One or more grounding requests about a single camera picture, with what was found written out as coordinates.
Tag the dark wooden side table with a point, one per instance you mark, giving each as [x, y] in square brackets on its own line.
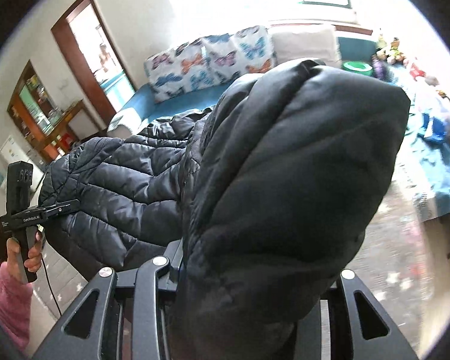
[62, 127]

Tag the red small stool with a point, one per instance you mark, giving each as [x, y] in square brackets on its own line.
[67, 143]

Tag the green plastic basin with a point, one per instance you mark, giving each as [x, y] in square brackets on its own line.
[358, 67]

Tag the right butterfly print pillow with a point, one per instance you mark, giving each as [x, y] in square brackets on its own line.
[249, 50]

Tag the butterfly print pillow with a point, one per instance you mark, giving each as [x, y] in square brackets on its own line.
[249, 50]
[179, 70]

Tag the person's left hand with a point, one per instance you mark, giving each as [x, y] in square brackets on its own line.
[31, 264]

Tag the wooden display cabinet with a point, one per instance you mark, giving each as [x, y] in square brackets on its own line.
[34, 113]

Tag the black puffer down coat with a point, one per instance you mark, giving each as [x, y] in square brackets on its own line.
[270, 193]

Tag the plain white pillow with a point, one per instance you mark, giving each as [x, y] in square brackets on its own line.
[306, 41]

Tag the grey star quilted mattress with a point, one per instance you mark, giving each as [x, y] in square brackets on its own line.
[397, 262]

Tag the yellow green plush doll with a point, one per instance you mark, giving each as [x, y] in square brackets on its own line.
[389, 51]

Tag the blue painted cabinet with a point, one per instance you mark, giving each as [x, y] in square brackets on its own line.
[118, 90]

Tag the left butterfly print pillow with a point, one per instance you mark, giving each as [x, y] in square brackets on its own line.
[179, 70]

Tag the white refrigerator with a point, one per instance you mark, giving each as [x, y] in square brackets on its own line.
[11, 152]

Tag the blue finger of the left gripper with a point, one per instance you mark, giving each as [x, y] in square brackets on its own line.
[61, 208]

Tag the pink sleeved left forearm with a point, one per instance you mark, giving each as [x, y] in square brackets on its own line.
[15, 308]

